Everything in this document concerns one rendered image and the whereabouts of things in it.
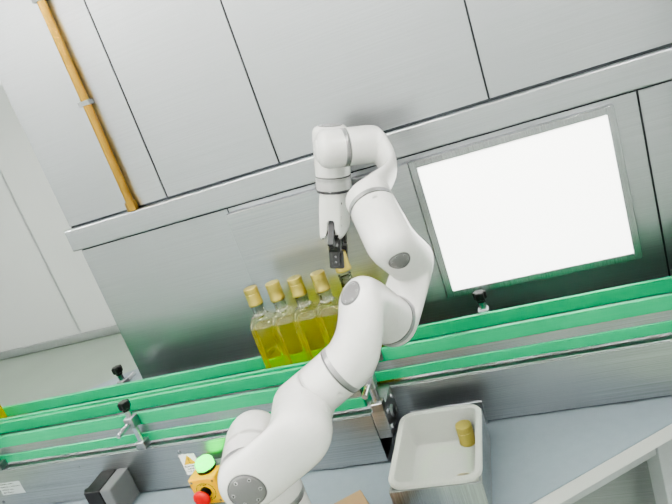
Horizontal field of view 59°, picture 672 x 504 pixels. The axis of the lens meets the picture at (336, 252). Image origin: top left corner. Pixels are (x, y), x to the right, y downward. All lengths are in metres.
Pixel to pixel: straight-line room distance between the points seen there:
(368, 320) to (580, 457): 0.55
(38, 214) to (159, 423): 4.44
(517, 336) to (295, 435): 0.59
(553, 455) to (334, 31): 0.98
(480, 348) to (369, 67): 0.65
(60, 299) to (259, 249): 4.68
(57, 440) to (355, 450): 0.79
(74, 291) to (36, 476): 4.20
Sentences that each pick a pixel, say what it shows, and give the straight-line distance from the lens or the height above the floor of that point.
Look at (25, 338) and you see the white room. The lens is 6.55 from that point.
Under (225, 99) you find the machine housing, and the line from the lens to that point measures 1.46.
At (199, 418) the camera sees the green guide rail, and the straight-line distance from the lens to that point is 1.47.
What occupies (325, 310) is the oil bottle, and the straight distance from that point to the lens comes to 1.33.
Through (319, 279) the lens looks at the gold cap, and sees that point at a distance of 1.32.
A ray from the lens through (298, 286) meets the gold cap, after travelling 1.34.
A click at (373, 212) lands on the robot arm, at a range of 0.99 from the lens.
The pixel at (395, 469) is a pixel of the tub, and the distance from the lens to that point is 1.20.
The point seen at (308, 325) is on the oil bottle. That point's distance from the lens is 1.36.
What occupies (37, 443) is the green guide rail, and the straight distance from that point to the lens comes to 1.78.
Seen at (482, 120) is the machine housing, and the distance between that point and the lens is 1.33.
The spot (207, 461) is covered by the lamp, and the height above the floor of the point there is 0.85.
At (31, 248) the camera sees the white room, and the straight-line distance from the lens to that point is 6.02.
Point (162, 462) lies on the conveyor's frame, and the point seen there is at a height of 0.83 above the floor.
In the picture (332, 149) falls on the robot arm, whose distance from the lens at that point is 1.12.
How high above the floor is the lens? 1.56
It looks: 16 degrees down
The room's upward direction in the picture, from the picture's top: 19 degrees counter-clockwise
